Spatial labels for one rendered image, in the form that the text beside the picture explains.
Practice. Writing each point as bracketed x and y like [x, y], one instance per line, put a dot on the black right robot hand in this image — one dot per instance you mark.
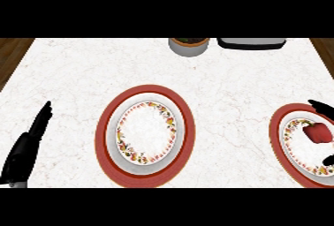
[324, 108]

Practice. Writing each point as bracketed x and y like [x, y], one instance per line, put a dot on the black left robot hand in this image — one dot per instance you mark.
[23, 153]

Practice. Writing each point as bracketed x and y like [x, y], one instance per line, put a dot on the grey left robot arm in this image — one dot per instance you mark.
[18, 184]

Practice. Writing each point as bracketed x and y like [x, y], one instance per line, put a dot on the red bell pepper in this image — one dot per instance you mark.
[318, 133]

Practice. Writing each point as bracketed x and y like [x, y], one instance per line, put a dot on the white floral rimmed plate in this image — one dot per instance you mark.
[301, 147]
[145, 134]

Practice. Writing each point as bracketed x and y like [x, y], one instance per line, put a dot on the red round placemat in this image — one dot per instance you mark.
[278, 138]
[145, 136]

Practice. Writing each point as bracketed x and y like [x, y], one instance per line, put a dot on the black and grey appliance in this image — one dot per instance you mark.
[252, 43]

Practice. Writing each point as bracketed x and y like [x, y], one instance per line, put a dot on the grey potted plant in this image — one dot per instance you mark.
[188, 46]

